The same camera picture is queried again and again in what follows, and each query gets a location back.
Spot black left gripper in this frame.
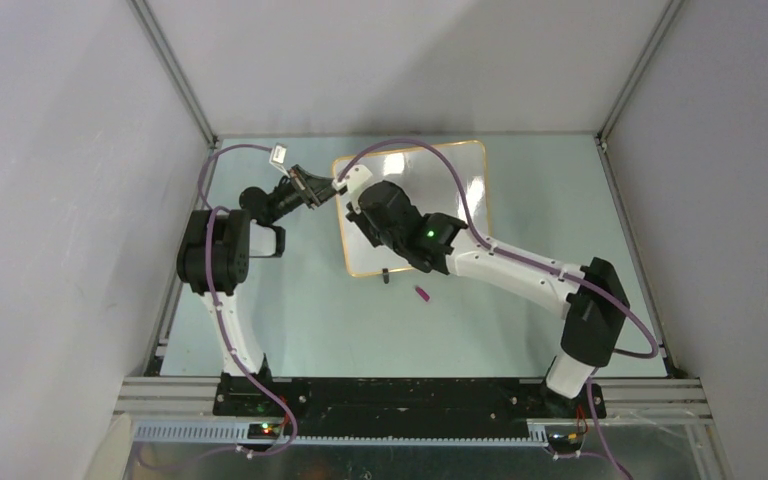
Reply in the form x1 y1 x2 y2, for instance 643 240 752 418
268 166 341 225

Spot yellow framed whiteboard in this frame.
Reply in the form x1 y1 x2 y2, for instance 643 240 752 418
337 140 492 278

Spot magenta marker cap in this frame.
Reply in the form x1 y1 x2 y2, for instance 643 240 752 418
414 286 430 302

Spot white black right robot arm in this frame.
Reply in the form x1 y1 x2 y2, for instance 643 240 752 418
343 181 630 418

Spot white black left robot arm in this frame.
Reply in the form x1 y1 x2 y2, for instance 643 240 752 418
176 165 337 378

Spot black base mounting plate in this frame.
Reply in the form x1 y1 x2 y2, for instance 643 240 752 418
212 375 607 440

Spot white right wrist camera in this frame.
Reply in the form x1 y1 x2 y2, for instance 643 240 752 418
332 165 374 213

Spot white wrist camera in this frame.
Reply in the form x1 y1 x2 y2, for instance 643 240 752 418
332 165 374 213
269 143 289 177

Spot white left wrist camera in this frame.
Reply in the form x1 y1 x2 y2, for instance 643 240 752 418
269 143 289 177

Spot grey slotted cable duct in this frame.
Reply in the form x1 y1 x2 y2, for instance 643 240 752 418
133 423 551 447

